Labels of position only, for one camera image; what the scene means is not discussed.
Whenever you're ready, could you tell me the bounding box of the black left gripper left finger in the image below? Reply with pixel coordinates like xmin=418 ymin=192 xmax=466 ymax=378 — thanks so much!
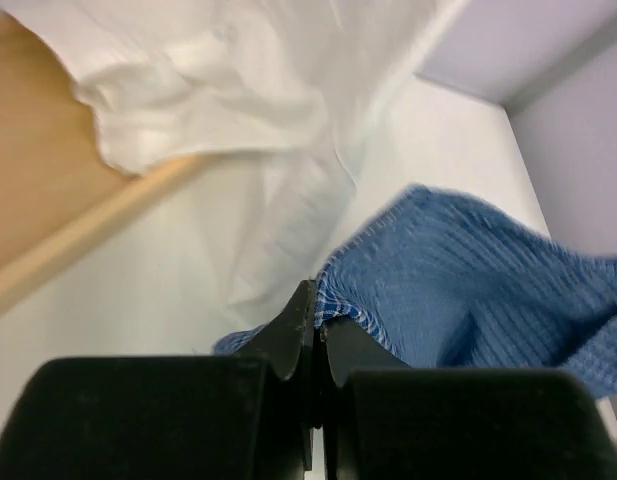
xmin=0 ymin=281 xmax=315 ymax=479

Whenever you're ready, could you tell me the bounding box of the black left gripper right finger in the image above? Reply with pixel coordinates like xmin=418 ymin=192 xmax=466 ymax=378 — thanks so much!
xmin=315 ymin=319 xmax=617 ymax=479

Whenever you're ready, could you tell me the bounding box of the blue checked shirt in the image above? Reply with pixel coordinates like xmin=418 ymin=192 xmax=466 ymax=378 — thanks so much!
xmin=213 ymin=183 xmax=617 ymax=401

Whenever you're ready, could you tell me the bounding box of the white shirt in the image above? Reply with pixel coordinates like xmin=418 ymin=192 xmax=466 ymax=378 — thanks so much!
xmin=0 ymin=0 xmax=469 ymax=314

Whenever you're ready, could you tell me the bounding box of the wooden clothes rack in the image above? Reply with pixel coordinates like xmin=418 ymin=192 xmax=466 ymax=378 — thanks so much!
xmin=0 ymin=12 xmax=210 ymax=315

